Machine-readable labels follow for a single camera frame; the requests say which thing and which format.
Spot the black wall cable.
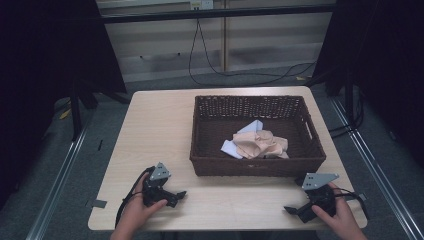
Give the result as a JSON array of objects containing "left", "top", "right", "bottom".
[{"left": 187, "top": 18, "right": 317, "bottom": 87}]

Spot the dark curtain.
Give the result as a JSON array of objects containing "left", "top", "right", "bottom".
[
  {"left": 311, "top": 0, "right": 424, "bottom": 168},
  {"left": 0, "top": 0, "right": 128, "bottom": 211}
]

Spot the person's right hand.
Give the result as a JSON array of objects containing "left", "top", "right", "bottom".
[{"left": 311, "top": 181, "right": 361, "bottom": 236}]

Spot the person's left hand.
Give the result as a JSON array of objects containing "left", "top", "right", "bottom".
[{"left": 121, "top": 172, "right": 169, "bottom": 232}]

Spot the grey tape strip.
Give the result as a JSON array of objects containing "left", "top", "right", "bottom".
[{"left": 85, "top": 198, "right": 108, "bottom": 210}]

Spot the brown woven basket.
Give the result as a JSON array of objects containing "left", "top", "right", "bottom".
[{"left": 189, "top": 95, "right": 327, "bottom": 178}]

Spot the black floor cable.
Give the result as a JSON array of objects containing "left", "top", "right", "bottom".
[{"left": 328, "top": 89, "right": 366, "bottom": 140}]

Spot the beige crumpled cloth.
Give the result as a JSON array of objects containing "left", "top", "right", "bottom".
[{"left": 231, "top": 129, "right": 290, "bottom": 160}]

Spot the metal floor rail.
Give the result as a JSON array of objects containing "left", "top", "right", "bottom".
[
  {"left": 25, "top": 116, "right": 94, "bottom": 240},
  {"left": 329, "top": 96, "right": 424, "bottom": 240}
]

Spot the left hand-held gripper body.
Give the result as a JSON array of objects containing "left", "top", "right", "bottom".
[{"left": 141, "top": 161, "right": 179, "bottom": 208}]

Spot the white wall socket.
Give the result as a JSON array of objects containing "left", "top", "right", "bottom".
[{"left": 189, "top": 0, "right": 214, "bottom": 11}]

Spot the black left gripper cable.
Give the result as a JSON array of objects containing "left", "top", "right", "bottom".
[{"left": 114, "top": 165, "right": 157, "bottom": 230}]

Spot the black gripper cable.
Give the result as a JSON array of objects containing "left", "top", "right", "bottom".
[
  {"left": 331, "top": 186, "right": 371, "bottom": 221},
  {"left": 114, "top": 165, "right": 157, "bottom": 230}
]

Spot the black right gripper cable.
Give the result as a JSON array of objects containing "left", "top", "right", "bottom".
[{"left": 331, "top": 186, "right": 371, "bottom": 221}]

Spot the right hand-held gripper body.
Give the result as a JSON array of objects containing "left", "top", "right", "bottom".
[{"left": 294, "top": 172, "right": 340, "bottom": 218}]

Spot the black horizontal bar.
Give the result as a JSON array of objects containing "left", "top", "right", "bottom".
[{"left": 98, "top": 3, "right": 337, "bottom": 25}]

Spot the light blue cloth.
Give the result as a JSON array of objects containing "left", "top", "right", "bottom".
[{"left": 220, "top": 119, "right": 264, "bottom": 160}]

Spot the black metal stand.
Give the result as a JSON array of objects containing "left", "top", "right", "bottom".
[
  {"left": 304, "top": 66, "right": 356, "bottom": 129},
  {"left": 68, "top": 78, "right": 133, "bottom": 143}
]

